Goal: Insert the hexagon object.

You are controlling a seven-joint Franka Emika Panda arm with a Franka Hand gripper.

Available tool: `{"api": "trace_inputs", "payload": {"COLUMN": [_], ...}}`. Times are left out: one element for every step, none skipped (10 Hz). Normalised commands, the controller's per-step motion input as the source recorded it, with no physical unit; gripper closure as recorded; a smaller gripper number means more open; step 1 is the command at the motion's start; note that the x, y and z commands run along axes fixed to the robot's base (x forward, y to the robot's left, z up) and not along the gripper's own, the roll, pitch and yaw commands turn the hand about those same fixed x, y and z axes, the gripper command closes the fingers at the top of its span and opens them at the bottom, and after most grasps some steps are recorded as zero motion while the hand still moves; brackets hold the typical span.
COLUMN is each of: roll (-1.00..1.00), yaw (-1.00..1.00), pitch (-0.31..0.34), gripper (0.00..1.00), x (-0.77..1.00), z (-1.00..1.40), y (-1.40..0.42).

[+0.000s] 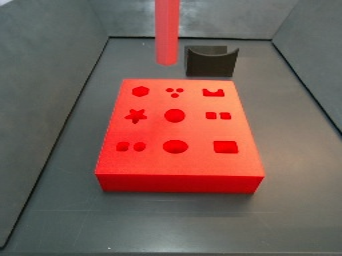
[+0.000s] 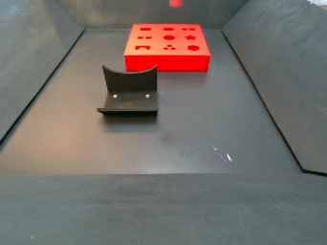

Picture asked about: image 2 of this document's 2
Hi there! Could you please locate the red shape sorter block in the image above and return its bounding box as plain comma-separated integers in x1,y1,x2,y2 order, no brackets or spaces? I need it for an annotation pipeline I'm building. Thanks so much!
123,23,210,72

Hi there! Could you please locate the black curved holder stand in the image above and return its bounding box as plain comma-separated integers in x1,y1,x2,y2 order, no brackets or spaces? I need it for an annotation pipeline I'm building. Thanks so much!
97,66,158,115

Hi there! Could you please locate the red hexagon peg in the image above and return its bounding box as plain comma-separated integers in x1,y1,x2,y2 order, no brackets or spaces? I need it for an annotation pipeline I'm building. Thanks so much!
169,0,182,8

